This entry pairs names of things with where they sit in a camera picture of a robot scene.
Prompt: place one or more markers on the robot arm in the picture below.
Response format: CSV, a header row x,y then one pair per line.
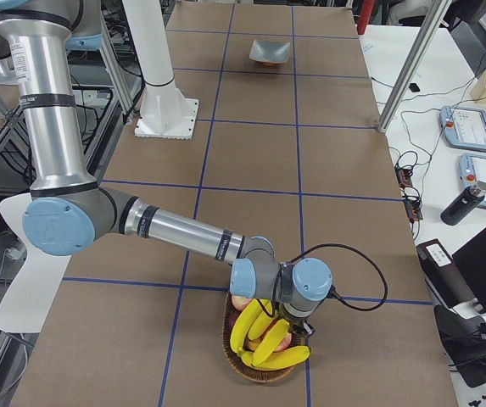
x,y
69,210

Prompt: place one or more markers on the aluminium frame post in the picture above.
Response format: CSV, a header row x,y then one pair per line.
x,y
418,49

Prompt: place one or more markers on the red cylinder object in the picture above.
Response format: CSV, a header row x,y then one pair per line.
x,y
366,9

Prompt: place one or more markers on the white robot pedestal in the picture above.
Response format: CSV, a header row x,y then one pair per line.
x,y
164,111

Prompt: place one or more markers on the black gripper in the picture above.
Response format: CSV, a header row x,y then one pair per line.
x,y
295,322

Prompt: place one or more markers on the black water bottle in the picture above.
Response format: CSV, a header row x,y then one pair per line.
x,y
464,203

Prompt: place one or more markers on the woven fruit basket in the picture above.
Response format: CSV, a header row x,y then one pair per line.
x,y
253,375

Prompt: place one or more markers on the red apple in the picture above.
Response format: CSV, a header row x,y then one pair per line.
x,y
240,303
252,345

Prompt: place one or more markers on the grey square plate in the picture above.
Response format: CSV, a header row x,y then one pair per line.
x,y
270,53

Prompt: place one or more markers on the far teach pendant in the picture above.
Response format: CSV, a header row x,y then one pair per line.
x,y
464,128

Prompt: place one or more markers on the black label printer box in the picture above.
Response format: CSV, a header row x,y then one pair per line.
x,y
443,273

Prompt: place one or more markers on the yellow banana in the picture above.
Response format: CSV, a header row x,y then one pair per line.
x,y
251,323
279,360
272,338

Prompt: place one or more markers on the small black puck device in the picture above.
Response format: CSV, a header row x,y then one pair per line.
x,y
414,87

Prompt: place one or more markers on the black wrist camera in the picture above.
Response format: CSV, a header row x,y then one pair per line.
x,y
307,329

